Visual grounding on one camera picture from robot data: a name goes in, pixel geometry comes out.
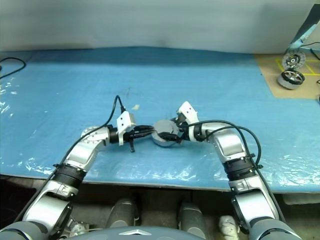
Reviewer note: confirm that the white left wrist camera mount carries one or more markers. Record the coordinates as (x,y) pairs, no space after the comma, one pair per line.
(125,121)

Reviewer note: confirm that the silver toothed rotor disc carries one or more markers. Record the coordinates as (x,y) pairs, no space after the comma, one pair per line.
(293,60)

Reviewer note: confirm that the silver motor housing copper windings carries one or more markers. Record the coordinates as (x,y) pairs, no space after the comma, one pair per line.
(163,128)

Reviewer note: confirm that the light blue stand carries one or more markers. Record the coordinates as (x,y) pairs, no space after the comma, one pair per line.
(301,40)

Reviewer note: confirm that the blue plastic table sheet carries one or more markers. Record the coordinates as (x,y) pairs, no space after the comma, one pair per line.
(75,75)

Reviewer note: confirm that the small white scrap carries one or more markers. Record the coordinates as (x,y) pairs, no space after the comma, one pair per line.
(136,107)

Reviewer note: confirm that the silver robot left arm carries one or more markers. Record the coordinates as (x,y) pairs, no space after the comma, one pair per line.
(82,152)

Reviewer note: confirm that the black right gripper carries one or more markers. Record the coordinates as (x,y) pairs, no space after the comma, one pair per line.
(183,130)

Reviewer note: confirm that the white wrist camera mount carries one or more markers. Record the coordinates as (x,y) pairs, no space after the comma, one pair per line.
(125,121)
(187,110)

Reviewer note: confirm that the brown cardboard sheet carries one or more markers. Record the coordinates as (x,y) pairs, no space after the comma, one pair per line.
(270,80)

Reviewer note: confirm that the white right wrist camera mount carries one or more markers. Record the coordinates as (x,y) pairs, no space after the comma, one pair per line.
(187,110)

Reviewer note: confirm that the assembled silver motor spoked cover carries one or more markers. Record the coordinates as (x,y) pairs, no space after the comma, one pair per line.
(291,80)

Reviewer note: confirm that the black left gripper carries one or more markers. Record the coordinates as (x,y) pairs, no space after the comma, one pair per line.
(131,136)

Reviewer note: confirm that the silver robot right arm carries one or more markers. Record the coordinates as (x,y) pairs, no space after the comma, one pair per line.
(230,145)

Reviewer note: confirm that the dark grey rounded shape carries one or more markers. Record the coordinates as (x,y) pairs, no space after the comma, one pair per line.
(192,220)
(123,212)

